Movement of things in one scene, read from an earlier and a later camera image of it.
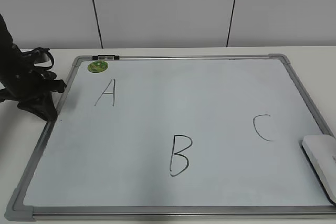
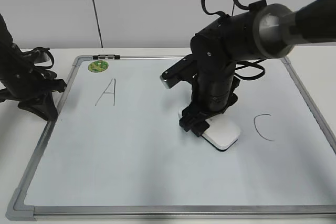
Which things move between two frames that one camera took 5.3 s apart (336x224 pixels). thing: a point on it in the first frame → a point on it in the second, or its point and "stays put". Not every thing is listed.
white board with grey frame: x=177 y=136 stays put
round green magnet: x=97 y=66 stays put
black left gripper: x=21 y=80 stays put
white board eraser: x=319 y=151 → x=223 y=132
